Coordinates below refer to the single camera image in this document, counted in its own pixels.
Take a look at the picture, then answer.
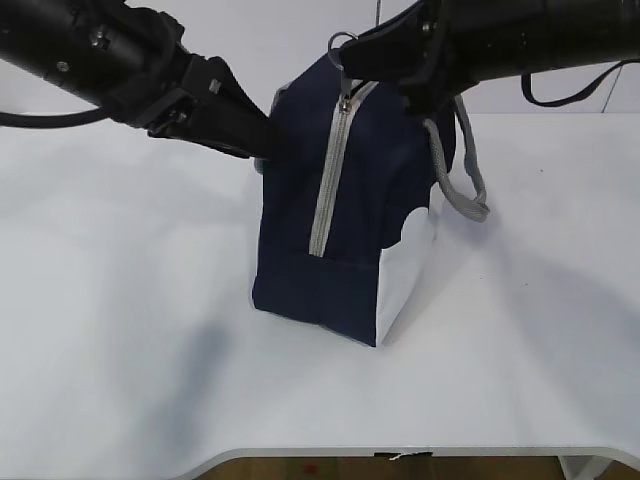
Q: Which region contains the black cable loop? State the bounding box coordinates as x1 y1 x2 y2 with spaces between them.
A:
519 58 634 107

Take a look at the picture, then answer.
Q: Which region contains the navy blue lunch bag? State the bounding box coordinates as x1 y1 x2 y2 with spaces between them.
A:
252 56 489 347

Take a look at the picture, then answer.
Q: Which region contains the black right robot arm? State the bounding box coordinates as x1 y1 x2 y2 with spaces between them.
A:
338 1 639 115

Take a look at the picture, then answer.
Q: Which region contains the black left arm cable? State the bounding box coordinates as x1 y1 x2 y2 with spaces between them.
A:
0 107 109 129

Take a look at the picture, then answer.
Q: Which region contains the black tape on table edge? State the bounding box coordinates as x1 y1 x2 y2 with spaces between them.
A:
373 451 433 461

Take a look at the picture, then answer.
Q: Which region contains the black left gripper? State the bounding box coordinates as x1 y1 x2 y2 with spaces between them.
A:
147 54 286 159

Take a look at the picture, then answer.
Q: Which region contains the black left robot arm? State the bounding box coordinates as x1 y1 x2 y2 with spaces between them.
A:
1 1 283 159

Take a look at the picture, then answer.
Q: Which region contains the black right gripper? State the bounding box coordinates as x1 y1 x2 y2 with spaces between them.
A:
339 1 477 116

